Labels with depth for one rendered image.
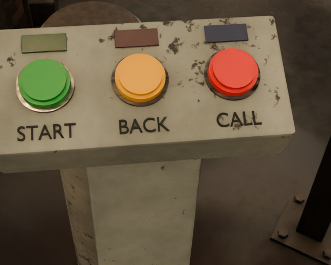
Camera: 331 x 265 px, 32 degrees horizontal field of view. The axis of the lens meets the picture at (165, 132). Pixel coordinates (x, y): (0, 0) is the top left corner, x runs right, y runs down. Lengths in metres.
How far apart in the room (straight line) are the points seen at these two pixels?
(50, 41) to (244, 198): 0.72
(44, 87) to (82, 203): 0.36
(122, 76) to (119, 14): 0.21
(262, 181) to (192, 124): 0.72
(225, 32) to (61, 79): 0.14
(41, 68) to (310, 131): 0.88
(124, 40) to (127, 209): 0.16
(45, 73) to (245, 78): 0.16
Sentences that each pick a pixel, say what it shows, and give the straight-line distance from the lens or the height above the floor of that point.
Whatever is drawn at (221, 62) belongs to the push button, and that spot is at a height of 0.61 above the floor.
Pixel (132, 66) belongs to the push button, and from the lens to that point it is 0.46.
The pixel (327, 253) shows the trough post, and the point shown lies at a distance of 1.09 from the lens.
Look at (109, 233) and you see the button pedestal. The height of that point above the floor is 0.43.
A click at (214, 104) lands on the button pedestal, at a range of 0.47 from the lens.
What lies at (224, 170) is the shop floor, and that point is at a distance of 1.17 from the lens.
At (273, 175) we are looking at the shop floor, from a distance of 1.18.
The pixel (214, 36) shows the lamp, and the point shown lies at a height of 0.61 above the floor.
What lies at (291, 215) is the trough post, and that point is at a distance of 1.12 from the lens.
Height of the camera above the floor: 0.93
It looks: 49 degrees down
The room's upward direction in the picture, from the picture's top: 2 degrees clockwise
